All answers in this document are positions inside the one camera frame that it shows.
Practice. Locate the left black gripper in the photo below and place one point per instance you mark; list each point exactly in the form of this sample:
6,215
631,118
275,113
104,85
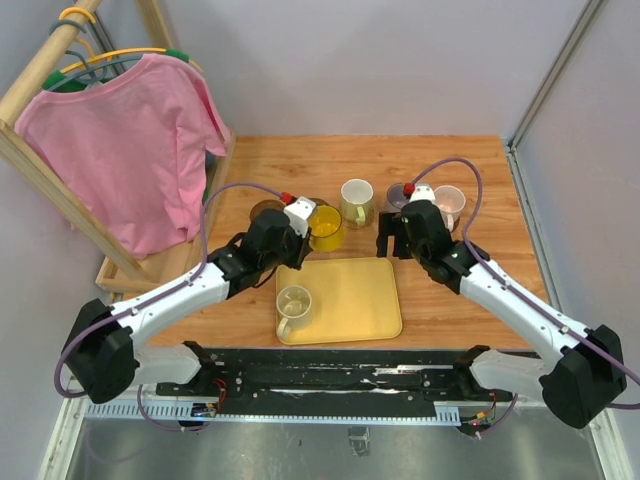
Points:
303,248

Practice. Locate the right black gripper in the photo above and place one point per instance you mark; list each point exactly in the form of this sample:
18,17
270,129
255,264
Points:
390,224

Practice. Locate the purple translucent mug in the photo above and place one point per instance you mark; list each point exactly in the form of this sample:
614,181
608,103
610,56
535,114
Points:
396,197

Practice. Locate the large woven rattan coaster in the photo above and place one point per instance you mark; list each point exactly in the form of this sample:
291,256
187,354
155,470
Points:
357,215

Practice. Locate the white mug green handle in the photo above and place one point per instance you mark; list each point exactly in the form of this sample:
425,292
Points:
357,191

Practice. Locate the brown wooden coaster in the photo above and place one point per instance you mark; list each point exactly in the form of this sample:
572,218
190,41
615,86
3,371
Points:
319,203
268,213

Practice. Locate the cream mug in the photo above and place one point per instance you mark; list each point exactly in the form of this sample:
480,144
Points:
294,308

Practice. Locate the pink translucent cup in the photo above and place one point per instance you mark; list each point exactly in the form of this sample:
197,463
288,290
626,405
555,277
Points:
450,201

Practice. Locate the yellow transparent cup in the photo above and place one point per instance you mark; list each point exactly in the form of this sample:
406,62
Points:
327,233

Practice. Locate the yellow plastic tray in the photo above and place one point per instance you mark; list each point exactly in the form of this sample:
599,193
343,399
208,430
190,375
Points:
353,299

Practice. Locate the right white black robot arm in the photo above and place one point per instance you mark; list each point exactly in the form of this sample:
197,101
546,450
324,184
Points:
577,371

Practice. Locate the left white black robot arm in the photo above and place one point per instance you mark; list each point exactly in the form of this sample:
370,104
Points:
108,351

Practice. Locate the wooden clothes rack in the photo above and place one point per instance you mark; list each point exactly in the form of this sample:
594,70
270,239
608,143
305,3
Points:
120,271

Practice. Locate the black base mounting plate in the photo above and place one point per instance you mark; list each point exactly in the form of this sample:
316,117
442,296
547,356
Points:
328,382

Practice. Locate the pink t-shirt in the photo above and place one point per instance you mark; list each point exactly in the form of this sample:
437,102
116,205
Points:
133,149

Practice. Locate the grey teal hanger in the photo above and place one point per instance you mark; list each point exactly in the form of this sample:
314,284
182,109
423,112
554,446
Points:
91,73

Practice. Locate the yellow green hanger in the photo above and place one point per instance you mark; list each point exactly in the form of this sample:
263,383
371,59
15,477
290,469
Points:
158,32

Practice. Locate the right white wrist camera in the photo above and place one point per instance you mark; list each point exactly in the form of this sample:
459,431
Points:
418,192

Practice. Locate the aluminium frame rail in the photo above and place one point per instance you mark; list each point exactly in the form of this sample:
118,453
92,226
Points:
577,34

